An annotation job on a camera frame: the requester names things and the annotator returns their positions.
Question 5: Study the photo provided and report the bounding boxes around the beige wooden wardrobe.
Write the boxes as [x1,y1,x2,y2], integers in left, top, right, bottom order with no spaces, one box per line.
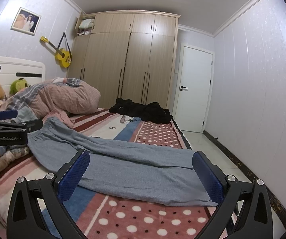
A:
[67,10,180,109]

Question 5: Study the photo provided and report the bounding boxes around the pink striped patterned bed blanket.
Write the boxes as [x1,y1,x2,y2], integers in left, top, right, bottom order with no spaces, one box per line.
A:
[0,110,218,238]

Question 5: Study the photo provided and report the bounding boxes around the grey-blue knit pants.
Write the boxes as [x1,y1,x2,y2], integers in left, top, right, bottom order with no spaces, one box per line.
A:
[28,117,217,207]

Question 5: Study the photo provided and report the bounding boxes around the black clothes pile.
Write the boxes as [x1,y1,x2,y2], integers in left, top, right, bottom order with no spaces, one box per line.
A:
[109,98,173,124]

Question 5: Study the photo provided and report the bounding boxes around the white room door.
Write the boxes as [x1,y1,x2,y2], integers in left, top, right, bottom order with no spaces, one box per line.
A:
[173,44,214,133]

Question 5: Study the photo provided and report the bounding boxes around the framed wall photo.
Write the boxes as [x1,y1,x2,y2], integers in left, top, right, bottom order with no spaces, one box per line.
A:
[11,8,42,36]

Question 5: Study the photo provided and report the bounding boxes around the yellow ukulele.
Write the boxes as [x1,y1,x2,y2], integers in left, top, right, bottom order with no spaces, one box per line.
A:
[40,33,72,69]

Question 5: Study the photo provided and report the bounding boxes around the pink grey striped duvet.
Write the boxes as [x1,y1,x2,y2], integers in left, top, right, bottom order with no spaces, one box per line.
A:
[0,78,101,119]

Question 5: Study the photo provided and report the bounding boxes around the green plush toy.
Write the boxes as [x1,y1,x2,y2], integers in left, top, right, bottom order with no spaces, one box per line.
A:
[9,78,29,96]

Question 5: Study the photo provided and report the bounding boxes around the white bed headboard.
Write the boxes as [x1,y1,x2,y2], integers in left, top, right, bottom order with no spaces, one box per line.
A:
[0,56,46,93]

